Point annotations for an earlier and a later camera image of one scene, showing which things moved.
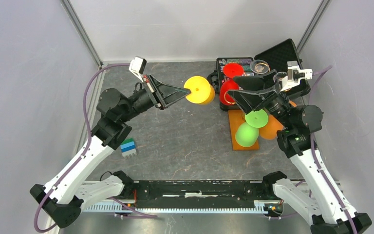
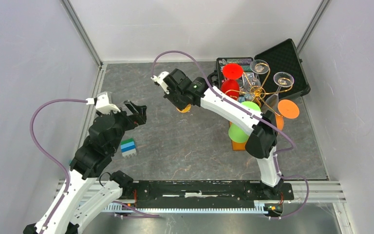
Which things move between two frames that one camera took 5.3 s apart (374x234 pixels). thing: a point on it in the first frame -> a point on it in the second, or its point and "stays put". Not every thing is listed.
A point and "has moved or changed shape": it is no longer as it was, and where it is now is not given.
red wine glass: [232, 70] stays put
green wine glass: [247, 132] has moved or changed shape
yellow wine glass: [201, 92] has moved or changed shape
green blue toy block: [128, 147] stays put
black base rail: [198, 194] stays put
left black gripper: [170, 94] -> [138, 117]
